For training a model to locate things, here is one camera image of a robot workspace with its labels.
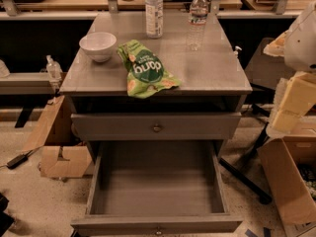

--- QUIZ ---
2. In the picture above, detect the white ceramic bowl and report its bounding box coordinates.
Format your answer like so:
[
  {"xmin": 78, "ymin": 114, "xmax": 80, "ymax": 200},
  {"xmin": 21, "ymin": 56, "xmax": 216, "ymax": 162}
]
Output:
[{"xmin": 79, "ymin": 32, "xmax": 117, "ymax": 62}]

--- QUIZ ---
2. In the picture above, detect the brown cardboard box left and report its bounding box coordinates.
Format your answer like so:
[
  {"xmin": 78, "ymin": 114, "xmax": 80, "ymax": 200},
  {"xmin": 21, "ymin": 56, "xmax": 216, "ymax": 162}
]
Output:
[{"xmin": 22, "ymin": 96, "xmax": 94, "ymax": 178}]

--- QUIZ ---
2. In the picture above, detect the small white pump bottle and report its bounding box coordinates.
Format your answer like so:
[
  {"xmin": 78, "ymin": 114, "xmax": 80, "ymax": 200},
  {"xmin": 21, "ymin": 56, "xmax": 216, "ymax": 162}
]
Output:
[{"xmin": 233, "ymin": 45, "xmax": 242, "ymax": 57}]

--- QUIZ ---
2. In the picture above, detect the brown cardboard box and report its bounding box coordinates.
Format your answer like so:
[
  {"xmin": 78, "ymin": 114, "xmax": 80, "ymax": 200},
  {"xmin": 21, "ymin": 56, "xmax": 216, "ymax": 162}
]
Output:
[
  {"xmin": 22, "ymin": 96, "xmax": 94, "ymax": 178},
  {"xmin": 258, "ymin": 137, "xmax": 316, "ymax": 224}
]

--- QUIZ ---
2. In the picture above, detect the labelled clear water bottle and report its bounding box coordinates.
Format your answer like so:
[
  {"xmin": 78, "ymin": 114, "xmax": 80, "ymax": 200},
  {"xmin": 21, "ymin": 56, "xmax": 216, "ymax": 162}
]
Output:
[{"xmin": 145, "ymin": 0, "xmax": 163, "ymax": 39}]

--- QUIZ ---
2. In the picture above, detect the open grey middle drawer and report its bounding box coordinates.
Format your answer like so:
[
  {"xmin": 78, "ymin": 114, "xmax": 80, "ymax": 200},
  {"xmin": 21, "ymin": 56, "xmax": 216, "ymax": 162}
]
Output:
[{"xmin": 71, "ymin": 140, "xmax": 242, "ymax": 236}]

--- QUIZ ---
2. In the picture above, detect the grey top drawer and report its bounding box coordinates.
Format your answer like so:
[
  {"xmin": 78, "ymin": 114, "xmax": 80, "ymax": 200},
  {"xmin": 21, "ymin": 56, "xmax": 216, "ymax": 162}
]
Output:
[{"xmin": 71, "ymin": 113, "xmax": 241, "ymax": 141}]

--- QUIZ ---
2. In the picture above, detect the brown cardboard box right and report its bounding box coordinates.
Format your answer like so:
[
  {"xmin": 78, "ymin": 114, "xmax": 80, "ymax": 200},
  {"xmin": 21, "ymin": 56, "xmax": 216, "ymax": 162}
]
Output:
[{"xmin": 258, "ymin": 137, "xmax": 316, "ymax": 224}]

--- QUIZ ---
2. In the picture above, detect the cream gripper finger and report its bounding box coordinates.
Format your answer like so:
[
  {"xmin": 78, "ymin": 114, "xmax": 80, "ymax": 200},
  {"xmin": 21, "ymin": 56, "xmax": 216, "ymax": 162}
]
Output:
[
  {"xmin": 272, "ymin": 110, "xmax": 299, "ymax": 133},
  {"xmin": 282, "ymin": 72, "xmax": 316, "ymax": 117}
]

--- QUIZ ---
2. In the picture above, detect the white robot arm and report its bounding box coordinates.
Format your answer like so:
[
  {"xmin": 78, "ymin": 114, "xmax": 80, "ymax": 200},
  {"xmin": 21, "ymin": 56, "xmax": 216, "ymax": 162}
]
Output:
[{"xmin": 270, "ymin": 1, "xmax": 316, "ymax": 133}]

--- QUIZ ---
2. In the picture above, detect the black power adapter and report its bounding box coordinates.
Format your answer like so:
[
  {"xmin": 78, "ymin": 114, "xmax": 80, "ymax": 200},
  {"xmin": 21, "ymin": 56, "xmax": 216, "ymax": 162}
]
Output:
[{"xmin": 6, "ymin": 151, "xmax": 33, "ymax": 170}]

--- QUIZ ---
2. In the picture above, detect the black folding side table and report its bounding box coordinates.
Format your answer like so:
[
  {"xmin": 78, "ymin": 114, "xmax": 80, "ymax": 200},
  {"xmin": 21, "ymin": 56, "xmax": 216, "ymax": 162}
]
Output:
[{"xmin": 219, "ymin": 37, "xmax": 292, "ymax": 204}]

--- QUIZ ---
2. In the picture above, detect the clear plastic water bottle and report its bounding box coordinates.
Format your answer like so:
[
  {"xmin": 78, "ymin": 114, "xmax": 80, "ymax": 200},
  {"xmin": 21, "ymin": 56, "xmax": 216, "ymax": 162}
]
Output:
[{"xmin": 187, "ymin": 0, "xmax": 208, "ymax": 50}]

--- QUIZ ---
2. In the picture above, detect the grey wooden drawer cabinet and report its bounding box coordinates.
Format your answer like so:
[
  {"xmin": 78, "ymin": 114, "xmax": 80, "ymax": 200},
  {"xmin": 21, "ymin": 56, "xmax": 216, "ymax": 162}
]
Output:
[{"xmin": 61, "ymin": 12, "xmax": 252, "ymax": 156}]

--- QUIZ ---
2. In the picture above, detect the small clear sanitizer bottle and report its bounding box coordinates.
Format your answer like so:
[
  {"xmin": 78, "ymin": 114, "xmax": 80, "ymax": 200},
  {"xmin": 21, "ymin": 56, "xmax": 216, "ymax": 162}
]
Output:
[{"xmin": 46, "ymin": 55, "xmax": 62, "ymax": 81}]

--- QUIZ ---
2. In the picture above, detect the green rice chip bag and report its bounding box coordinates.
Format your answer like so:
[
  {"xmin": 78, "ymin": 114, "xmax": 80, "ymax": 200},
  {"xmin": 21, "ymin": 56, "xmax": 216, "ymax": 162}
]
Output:
[{"xmin": 118, "ymin": 39, "xmax": 181, "ymax": 99}]

